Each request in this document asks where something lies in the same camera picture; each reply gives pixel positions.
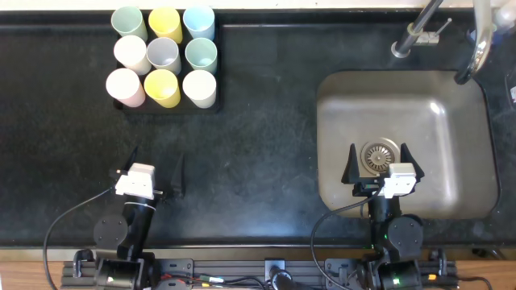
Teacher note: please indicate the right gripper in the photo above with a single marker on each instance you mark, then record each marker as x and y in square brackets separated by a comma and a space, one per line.
[367, 188]

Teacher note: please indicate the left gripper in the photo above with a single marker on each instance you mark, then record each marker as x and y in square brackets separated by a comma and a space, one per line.
[166, 193]

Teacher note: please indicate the yellow cup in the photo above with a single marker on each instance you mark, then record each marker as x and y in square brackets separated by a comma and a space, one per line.
[161, 85]
[164, 21]

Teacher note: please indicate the pink cup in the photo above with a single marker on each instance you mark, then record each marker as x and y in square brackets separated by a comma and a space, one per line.
[123, 84]

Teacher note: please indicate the white cup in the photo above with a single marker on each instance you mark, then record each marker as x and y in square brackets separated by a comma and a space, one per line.
[130, 51]
[199, 86]

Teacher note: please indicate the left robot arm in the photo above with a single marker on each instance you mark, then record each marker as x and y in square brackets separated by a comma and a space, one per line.
[111, 231]

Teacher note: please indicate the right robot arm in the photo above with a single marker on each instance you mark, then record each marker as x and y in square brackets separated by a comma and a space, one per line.
[406, 235]

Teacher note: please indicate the black tray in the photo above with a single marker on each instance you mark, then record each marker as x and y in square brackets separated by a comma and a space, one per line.
[181, 109]

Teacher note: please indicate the steel sink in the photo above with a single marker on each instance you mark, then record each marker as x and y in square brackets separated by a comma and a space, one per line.
[443, 141]

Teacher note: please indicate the grey cup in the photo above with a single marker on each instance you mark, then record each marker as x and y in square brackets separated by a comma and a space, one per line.
[162, 52]

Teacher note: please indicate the green cup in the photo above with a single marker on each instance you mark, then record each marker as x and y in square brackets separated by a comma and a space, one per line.
[200, 54]
[128, 21]

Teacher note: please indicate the steel tap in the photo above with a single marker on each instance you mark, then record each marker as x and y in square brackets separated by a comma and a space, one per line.
[403, 42]

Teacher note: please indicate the blue cup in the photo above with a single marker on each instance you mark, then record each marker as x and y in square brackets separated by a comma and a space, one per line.
[198, 20]

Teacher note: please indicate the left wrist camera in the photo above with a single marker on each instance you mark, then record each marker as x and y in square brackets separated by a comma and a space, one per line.
[137, 179]

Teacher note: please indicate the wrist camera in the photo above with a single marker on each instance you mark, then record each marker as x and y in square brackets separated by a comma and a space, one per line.
[137, 179]
[400, 179]

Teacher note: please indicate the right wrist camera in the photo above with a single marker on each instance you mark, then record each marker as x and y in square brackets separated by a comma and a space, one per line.
[400, 179]

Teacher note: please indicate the mounting rail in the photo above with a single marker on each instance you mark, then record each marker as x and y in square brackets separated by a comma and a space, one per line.
[234, 268]

